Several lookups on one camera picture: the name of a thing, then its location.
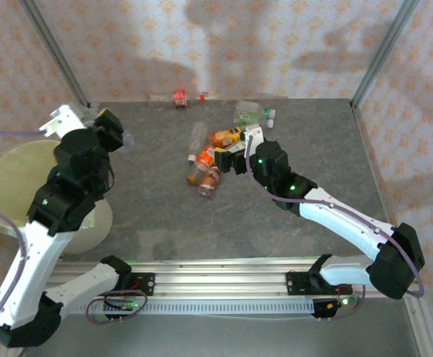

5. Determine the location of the clear unlabelled plastic bottle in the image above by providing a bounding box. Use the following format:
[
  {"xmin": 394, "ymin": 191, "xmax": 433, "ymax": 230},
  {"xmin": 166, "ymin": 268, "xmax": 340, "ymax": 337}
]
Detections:
[{"xmin": 118, "ymin": 128, "xmax": 135, "ymax": 155}]

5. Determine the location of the orange label bottle brown cap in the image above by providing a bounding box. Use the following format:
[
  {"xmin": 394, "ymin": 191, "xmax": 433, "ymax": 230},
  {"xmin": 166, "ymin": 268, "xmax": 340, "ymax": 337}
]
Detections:
[{"xmin": 185, "ymin": 145, "xmax": 218, "ymax": 186}]

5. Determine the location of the clear bottle white cap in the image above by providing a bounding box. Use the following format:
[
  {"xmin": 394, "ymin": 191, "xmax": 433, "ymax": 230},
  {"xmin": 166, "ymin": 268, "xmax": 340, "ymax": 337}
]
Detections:
[{"xmin": 187, "ymin": 120, "xmax": 208, "ymax": 164}]

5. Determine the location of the clear bottle green neck band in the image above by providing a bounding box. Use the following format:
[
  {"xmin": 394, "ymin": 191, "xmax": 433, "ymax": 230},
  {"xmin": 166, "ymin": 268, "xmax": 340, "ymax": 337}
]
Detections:
[{"xmin": 235, "ymin": 99, "xmax": 278, "ymax": 118}]

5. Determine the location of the pale yellow plastic bin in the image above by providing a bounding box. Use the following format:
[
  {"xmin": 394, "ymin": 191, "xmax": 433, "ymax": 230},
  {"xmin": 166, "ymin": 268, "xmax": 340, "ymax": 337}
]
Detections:
[{"xmin": 0, "ymin": 139, "xmax": 114, "ymax": 256}]

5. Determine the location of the clear bottle red label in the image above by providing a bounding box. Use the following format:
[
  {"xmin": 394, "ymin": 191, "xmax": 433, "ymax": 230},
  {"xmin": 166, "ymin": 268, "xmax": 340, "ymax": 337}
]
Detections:
[{"xmin": 173, "ymin": 89, "xmax": 207, "ymax": 109}]

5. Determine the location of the small circuit board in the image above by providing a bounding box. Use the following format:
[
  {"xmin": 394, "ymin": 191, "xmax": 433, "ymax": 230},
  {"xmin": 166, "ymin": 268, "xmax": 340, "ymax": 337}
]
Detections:
[
  {"xmin": 104, "ymin": 299, "xmax": 143, "ymax": 312},
  {"xmin": 311, "ymin": 295, "xmax": 359, "ymax": 321}
]

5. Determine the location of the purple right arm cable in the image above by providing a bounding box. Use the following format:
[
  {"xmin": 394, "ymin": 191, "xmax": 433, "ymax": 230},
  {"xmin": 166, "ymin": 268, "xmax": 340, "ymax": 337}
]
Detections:
[{"xmin": 245, "ymin": 134, "xmax": 425, "ymax": 321}]

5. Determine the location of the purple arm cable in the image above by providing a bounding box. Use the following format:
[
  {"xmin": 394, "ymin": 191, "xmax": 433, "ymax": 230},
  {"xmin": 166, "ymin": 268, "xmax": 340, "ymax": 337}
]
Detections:
[
  {"xmin": 0, "ymin": 129, "xmax": 149, "ymax": 357},
  {"xmin": 245, "ymin": 134, "xmax": 425, "ymax": 321}
]

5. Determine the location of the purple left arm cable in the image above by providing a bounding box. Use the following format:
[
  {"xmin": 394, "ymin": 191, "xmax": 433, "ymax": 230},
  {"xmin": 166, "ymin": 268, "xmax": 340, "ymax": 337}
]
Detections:
[{"xmin": 0, "ymin": 129, "xmax": 149, "ymax": 357}]

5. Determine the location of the aluminium frame post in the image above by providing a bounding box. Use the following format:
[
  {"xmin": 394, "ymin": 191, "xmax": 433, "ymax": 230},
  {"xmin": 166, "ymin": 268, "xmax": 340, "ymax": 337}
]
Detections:
[
  {"xmin": 19, "ymin": 0, "xmax": 91, "ymax": 109},
  {"xmin": 404, "ymin": 297, "xmax": 433, "ymax": 357},
  {"xmin": 350, "ymin": 0, "xmax": 422, "ymax": 109}
]

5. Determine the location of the aluminium table side rail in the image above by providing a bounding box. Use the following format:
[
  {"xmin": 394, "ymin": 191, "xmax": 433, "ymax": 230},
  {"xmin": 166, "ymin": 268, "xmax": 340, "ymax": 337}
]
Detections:
[{"xmin": 351, "ymin": 99, "xmax": 402, "ymax": 228}]

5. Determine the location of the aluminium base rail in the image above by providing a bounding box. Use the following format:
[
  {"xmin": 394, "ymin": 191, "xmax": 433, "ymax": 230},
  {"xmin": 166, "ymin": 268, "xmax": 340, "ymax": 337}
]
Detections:
[{"xmin": 45, "ymin": 260, "xmax": 424, "ymax": 300}]

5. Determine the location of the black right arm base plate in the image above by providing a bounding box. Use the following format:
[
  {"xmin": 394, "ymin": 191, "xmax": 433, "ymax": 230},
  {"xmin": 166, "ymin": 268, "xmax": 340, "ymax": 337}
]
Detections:
[{"xmin": 286, "ymin": 271, "xmax": 353, "ymax": 298}]

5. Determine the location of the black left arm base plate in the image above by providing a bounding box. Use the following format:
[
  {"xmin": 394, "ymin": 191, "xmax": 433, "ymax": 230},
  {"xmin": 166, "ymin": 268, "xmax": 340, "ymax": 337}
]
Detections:
[{"xmin": 121, "ymin": 272, "xmax": 156, "ymax": 298}]

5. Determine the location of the white slotted cable duct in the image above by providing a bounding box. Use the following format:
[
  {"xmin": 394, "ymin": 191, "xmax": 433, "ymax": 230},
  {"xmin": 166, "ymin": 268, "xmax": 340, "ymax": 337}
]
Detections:
[{"xmin": 62, "ymin": 300, "xmax": 316, "ymax": 316}]

